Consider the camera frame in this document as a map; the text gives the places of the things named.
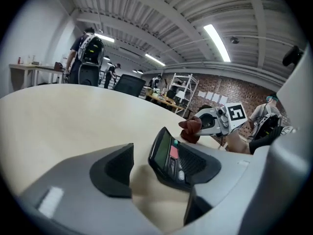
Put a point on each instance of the grey backpack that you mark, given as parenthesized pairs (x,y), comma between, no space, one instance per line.
(91,48)

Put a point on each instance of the person's right forearm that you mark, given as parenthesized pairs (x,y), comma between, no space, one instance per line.
(236,143)

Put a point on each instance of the light wooden desk white legs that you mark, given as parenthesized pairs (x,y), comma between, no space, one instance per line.
(17,77)

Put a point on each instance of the potted white flower plant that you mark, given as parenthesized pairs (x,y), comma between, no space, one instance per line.
(156,92)

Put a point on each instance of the long fluorescent light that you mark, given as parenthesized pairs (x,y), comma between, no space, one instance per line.
(155,59)
(217,43)
(105,38)

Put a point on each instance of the brown cloth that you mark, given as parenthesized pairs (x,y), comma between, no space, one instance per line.
(192,128)

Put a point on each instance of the white paper sheet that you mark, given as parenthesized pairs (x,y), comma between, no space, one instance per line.
(208,95)
(201,94)
(215,97)
(223,99)

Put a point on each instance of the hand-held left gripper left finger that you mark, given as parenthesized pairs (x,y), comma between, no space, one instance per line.
(80,180)

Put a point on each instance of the dark wooden desk white legs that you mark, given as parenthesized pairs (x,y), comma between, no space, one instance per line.
(49,68)

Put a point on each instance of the brown box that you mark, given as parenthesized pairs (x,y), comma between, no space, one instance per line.
(59,65)

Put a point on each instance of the white metal shelf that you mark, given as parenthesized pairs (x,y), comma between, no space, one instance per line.
(190,89)

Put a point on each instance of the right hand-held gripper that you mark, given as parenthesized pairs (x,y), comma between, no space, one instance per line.
(234,115)

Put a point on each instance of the grey shell chair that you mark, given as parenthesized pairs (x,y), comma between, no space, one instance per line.
(88,75)

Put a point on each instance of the black calculator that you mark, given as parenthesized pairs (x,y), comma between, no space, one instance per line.
(163,150)

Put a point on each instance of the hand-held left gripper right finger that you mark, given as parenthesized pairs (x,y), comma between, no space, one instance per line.
(232,180)

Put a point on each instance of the small red bottle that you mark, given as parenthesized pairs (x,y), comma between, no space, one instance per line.
(19,60)

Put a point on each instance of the black mesh office chair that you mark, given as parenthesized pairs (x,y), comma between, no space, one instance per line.
(129,84)

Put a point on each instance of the black headrest office chair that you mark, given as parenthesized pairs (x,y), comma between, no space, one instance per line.
(172,92)

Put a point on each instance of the yellow oval table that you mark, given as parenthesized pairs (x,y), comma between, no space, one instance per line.
(166,101)

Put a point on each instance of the grey desk device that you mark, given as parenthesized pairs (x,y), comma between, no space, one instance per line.
(36,63)

